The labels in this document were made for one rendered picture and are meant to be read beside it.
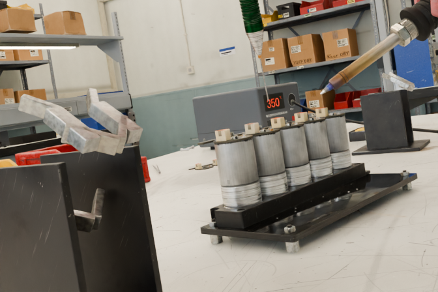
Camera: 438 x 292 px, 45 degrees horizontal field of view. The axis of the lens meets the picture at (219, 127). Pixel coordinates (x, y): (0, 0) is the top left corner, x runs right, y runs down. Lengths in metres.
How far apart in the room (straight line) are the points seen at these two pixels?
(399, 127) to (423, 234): 0.32
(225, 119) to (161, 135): 5.49
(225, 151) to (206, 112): 0.60
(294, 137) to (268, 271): 0.12
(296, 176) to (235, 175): 0.06
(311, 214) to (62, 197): 0.19
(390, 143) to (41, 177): 0.50
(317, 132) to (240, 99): 0.48
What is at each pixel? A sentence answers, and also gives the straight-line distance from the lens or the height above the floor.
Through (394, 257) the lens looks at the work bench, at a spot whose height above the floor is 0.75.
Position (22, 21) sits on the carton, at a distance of 3.25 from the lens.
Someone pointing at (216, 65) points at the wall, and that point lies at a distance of 5.85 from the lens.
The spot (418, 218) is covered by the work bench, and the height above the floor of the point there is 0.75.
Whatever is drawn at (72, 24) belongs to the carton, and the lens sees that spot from 3.50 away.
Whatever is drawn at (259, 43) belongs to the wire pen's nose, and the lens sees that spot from 0.32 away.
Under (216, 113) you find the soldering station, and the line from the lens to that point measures 0.90.
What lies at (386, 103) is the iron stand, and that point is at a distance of 0.62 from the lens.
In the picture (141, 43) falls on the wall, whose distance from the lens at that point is 6.47.
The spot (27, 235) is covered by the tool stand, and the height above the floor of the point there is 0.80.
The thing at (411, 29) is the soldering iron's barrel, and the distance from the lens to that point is 0.36.
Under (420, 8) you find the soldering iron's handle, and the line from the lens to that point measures 0.37.
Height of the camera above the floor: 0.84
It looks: 3 degrees down
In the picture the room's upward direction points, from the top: 9 degrees counter-clockwise
